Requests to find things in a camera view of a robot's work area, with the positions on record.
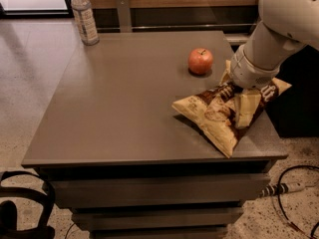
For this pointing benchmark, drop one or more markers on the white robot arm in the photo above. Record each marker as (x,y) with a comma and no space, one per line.
(285,28)

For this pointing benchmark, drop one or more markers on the grey drawer cabinet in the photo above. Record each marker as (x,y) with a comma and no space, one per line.
(125,163)

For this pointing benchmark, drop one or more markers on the metal rail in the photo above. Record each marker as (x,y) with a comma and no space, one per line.
(172,27)

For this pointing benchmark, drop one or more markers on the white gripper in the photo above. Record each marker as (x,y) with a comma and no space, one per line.
(249,72)

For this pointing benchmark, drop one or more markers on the clear plastic water bottle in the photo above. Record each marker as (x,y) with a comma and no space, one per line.
(84,18)

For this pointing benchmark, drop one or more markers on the striped power connector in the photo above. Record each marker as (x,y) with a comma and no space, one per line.
(282,188)

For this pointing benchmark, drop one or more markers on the left metal bracket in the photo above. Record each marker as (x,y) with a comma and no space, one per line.
(124,16)

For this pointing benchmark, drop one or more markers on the red apple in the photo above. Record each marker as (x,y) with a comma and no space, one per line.
(200,61)

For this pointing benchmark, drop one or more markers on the black chair base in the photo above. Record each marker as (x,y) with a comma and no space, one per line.
(25,211)

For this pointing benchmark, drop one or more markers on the brown chip bag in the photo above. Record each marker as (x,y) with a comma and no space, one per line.
(213,111)

